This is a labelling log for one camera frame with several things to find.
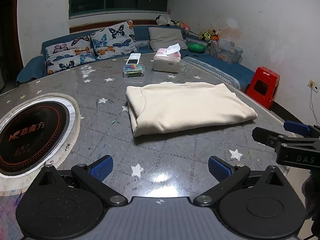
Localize black and white plush toy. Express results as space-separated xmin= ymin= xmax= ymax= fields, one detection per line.
xmin=155 ymin=15 xmax=177 ymax=27

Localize cream sweatshirt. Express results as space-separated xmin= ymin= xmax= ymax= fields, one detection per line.
xmin=125 ymin=81 xmax=258 ymax=137

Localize clear box of colourful items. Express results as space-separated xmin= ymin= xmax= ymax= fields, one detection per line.
xmin=123 ymin=64 xmax=145 ymax=78

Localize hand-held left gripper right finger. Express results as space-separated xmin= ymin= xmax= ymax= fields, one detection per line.
xmin=193 ymin=156 xmax=290 ymax=207

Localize white remote control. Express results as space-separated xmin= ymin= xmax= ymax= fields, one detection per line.
xmin=126 ymin=53 xmax=142 ymax=66

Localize clear storage bin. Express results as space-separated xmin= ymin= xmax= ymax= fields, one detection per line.
xmin=210 ymin=39 xmax=243 ymax=64

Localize long butterfly print pillow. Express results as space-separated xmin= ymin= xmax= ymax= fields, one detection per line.
xmin=44 ymin=35 xmax=97 ymax=75

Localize square butterfly print pillow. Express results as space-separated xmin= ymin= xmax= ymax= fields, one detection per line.
xmin=90 ymin=20 xmax=138 ymax=59

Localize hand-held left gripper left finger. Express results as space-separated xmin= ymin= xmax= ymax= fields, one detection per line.
xmin=32 ymin=155 xmax=128 ymax=207

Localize grey pillow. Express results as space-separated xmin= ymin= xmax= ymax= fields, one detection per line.
xmin=148 ymin=27 xmax=188 ymax=52

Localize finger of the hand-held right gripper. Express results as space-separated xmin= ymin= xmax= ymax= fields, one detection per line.
xmin=283 ymin=120 xmax=320 ymax=138
xmin=252 ymin=127 xmax=288 ymax=153

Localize person's right forearm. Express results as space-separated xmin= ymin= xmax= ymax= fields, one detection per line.
xmin=301 ymin=174 xmax=320 ymax=220

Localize grey star print tablecloth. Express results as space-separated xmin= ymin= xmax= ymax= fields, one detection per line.
xmin=0 ymin=54 xmax=300 ymax=240

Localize green bowl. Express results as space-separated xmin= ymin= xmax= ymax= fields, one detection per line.
xmin=187 ymin=43 xmax=207 ymax=53

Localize round black induction cooktop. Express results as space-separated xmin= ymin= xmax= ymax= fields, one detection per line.
xmin=0 ymin=94 xmax=80 ymax=179

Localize red plastic stool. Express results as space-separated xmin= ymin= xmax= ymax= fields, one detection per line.
xmin=246 ymin=67 xmax=280 ymax=110

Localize yellow and brown plush toys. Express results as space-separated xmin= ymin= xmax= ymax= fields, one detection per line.
xmin=199 ymin=29 xmax=220 ymax=42

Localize white tissue box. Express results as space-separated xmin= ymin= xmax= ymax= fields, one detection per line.
xmin=153 ymin=43 xmax=182 ymax=73

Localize blue sofa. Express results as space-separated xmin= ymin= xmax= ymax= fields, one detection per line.
xmin=15 ymin=25 xmax=256 ymax=92

